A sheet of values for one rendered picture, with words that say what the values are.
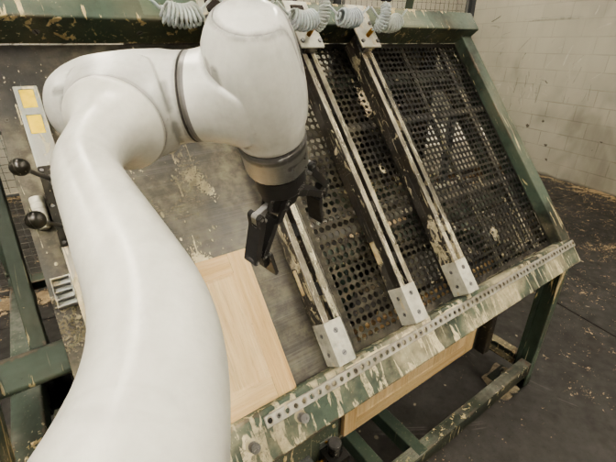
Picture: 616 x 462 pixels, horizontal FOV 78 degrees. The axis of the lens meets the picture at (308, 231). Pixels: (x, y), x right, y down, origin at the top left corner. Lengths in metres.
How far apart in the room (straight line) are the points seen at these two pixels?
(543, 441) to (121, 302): 2.30
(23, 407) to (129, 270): 1.27
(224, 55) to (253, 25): 0.04
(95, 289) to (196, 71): 0.28
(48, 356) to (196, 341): 0.92
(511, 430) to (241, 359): 1.63
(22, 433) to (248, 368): 0.64
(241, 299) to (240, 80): 0.76
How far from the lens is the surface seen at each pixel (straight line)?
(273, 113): 0.42
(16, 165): 0.99
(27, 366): 1.09
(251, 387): 1.08
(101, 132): 0.39
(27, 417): 1.43
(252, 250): 0.60
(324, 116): 1.40
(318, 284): 1.12
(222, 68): 0.41
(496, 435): 2.33
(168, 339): 0.17
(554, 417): 2.54
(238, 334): 1.07
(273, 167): 0.49
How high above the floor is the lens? 1.73
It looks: 26 degrees down
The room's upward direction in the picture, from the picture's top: straight up
